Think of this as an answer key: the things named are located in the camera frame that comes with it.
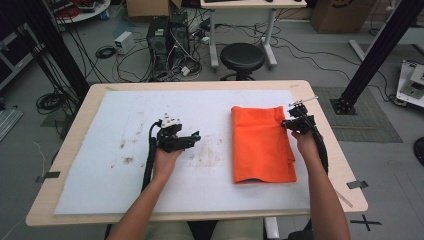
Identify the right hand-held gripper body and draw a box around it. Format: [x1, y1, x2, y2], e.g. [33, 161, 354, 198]
[288, 95, 319, 135]

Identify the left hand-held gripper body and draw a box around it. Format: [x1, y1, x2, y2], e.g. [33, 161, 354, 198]
[156, 113, 193, 154]

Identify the orange polo shirt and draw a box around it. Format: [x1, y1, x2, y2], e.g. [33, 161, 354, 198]
[230, 105, 298, 185]

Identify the person's right hand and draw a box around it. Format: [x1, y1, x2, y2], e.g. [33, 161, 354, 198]
[291, 130, 321, 165]

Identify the person's left hand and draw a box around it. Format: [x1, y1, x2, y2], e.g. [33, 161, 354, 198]
[152, 148, 184, 183]

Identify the white foam mat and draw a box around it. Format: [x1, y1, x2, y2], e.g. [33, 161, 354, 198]
[54, 89, 312, 216]

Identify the grey floor mat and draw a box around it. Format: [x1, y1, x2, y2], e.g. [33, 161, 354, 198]
[313, 86, 404, 144]

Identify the black round stool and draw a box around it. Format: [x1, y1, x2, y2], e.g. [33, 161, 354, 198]
[219, 42, 267, 82]

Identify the grey tape piece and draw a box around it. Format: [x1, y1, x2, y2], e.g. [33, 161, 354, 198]
[346, 179, 369, 190]
[35, 171, 62, 184]

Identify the black chair seat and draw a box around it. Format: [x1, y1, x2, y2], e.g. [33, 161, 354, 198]
[186, 220, 219, 240]

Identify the thin wooden stick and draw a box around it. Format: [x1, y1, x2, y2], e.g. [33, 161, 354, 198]
[335, 190, 354, 209]

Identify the person's left leg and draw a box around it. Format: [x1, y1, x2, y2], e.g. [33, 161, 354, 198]
[144, 221, 192, 240]

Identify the person's leg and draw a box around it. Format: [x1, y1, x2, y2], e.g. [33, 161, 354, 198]
[144, 221, 192, 240]
[209, 218, 265, 240]

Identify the person's right leg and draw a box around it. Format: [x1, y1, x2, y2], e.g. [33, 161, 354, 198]
[209, 218, 265, 240]

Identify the black computer tower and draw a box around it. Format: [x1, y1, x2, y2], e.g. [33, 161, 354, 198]
[169, 13, 192, 65]
[146, 16, 171, 72]

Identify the white table leg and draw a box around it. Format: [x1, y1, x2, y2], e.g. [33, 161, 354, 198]
[264, 217, 280, 240]

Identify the small white box device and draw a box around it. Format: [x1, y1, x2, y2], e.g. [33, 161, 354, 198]
[114, 30, 135, 55]

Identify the large cardboard box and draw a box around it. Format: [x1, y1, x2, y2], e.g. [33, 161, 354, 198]
[310, 0, 378, 34]

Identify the white machine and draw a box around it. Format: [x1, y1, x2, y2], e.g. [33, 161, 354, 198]
[395, 59, 424, 109]

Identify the black tape cross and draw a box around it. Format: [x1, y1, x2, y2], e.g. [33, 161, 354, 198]
[349, 214, 383, 232]

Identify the dark round object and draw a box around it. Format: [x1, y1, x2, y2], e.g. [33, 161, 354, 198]
[413, 136, 424, 167]

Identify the white desk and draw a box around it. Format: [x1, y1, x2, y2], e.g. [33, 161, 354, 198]
[199, 0, 308, 71]

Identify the round white table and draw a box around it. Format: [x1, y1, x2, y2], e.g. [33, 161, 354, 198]
[49, 0, 112, 24]

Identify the long black floor cable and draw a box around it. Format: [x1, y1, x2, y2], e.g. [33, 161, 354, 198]
[213, 23, 398, 103]

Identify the tangle of black cables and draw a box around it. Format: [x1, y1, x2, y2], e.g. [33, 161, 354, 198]
[114, 19, 205, 83]

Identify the black metal frame post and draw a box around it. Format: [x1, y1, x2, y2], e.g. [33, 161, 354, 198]
[19, 0, 90, 100]
[329, 0, 424, 116]

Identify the small black cable coil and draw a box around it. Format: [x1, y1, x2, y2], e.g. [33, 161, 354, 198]
[95, 45, 117, 60]

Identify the large black cable coil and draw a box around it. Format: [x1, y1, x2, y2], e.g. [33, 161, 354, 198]
[35, 91, 69, 116]

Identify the grey metal rail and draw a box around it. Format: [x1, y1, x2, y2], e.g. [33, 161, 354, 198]
[0, 108, 24, 143]

